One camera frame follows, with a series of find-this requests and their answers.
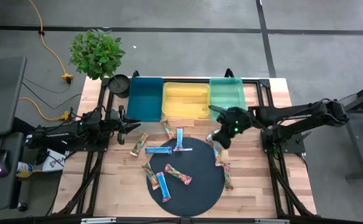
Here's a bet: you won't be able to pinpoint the blue plastic bin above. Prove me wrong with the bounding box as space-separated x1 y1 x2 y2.
126 77 165 123

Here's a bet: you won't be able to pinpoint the green leafy plant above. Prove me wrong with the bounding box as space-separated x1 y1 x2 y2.
68 28 127 81

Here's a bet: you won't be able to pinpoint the white printed box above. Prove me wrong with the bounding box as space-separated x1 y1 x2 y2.
41 149 68 173

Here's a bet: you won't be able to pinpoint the yellow translucent plastic bin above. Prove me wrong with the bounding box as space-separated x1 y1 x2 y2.
162 82 212 119

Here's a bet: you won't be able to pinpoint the blue granola bar red ends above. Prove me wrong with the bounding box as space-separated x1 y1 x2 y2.
155 171 172 203
145 146 173 156
175 126 185 152
223 164 234 192

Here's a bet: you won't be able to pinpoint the brown snack bar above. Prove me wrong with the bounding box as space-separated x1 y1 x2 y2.
129 132 150 157

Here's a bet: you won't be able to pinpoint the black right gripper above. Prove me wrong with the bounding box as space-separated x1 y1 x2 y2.
208 104 254 150

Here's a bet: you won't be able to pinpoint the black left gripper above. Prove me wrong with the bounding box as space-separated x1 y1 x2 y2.
106 105 142 146

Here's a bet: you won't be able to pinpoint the orange extension cord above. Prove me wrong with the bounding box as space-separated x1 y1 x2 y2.
28 0 74 84

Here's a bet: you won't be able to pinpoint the tan brown granola bar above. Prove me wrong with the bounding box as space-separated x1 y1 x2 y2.
211 138 226 167

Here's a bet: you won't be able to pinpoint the red green Chewy bar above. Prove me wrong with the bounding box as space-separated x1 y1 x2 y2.
164 163 193 186

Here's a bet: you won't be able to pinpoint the thin black cable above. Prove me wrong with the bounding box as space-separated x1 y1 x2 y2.
22 82 83 110
22 77 72 94

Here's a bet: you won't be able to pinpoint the green translucent plastic bin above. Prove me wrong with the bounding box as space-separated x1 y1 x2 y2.
209 77 248 123

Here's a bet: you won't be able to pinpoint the round dark woven placemat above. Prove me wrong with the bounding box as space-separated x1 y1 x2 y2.
145 136 226 218

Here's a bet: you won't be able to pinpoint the yellow extension cord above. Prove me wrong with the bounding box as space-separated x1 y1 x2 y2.
18 97 72 122

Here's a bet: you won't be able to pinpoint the black computer mouse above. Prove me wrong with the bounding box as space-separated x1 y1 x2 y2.
0 149 11 178

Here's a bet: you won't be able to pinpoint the green brown granola bar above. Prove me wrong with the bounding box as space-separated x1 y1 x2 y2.
160 118 176 141

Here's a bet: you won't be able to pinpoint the green granola bar orange end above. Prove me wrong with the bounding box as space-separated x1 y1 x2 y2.
141 161 160 191

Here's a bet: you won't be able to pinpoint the grey desk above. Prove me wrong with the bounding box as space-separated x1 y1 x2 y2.
0 55 27 212

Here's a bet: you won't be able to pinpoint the yellow white bottle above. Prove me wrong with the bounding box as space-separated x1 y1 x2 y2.
16 161 35 179

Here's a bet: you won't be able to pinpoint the silver metal bracket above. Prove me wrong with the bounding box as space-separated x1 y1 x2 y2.
255 218 290 224
81 217 117 224

